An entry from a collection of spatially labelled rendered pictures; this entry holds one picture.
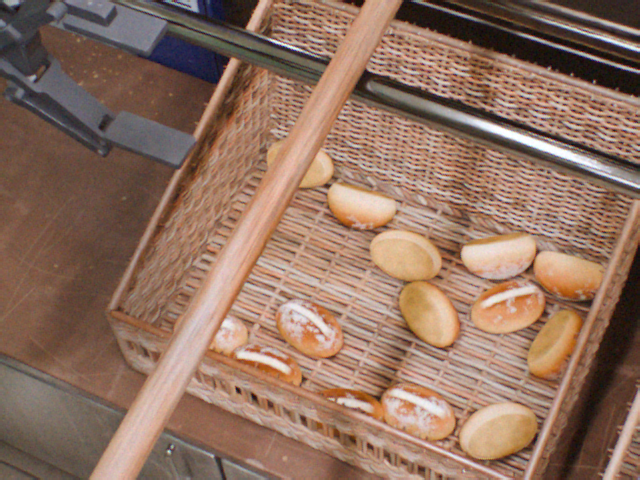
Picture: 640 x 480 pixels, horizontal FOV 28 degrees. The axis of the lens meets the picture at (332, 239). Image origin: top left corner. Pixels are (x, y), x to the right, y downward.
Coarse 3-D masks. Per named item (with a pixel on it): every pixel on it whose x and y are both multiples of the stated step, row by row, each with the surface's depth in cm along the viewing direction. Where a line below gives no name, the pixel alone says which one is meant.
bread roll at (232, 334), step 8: (184, 312) 166; (232, 320) 165; (224, 328) 163; (232, 328) 164; (240, 328) 165; (216, 336) 163; (224, 336) 163; (232, 336) 164; (240, 336) 164; (216, 344) 164; (224, 344) 164; (232, 344) 164; (240, 344) 165; (224, 352) 164
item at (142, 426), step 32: (384, 0) 116; (352, 32) 114; (384, 32) 116; (352, 64) 113; (320, 96) 111; (320, 128) 109; (288, 160) 107; (256, 192) 106; (288, 192) 106; (256, 224) 104; (224, 256) 103; (256, 256) 104; (224, 288) 101; (192, 320) 100; (224, 320) 102; (192, 352) 99; (160, 384) 97; (128, 416) 96; (160, 416) 96; (128, 448) 95
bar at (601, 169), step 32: (128, 0) 122; (160, 0) 122; (192, 32) 120; (224, 32) 119; (256, 32) 120; (256, 64) 119; (288, 64) 118; (320, 64) 117; (352, 96) 116; (384, 96) 115; (416, 96) 114; (448, 128) 113; (480, 128) 112; (512, 128) 112; (544, 160) 111; (576, 160) 110; (608, 160) 109
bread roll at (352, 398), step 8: (320, 392) 159; (328, 392) 158; (336, 392) 158; (344, 392) 158; (352, 392) 158; (360, 392) 159; (344, 400) 157; (352, 400) 157; (360, 400) 157; (368, 400) 157; (352, 408) 156; (360, 408) 156; (368, 408) 157; (376, 408) 157; (376, 416) 157; (320, 424) 158; (336, 432) 157; (352, 440) 158
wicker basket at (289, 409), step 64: (320, 0) 164; (384, 64) 166; (448, 64) 162; (512, 64) 157; (256, 128) 178; (384, 128) 173; (576, 128) 159; (192, 192) 166; (384, 192) 179; (448, 192) 175; (512, 192) 170; (576, 192) 165; (192, 256) 174; (320, 256) 174; (448, 256) 173; (128, 320) 154; (256, 320) 169; (384, 320) 168; (192, 384) 163; (256, 384) 152; (320, 384) 164; (384, 384) 163; (448, 384) 163; (512, 384) 162; (576, 384) 155; (320, 448) 159; (384, 448) 150; (448, 448) 144
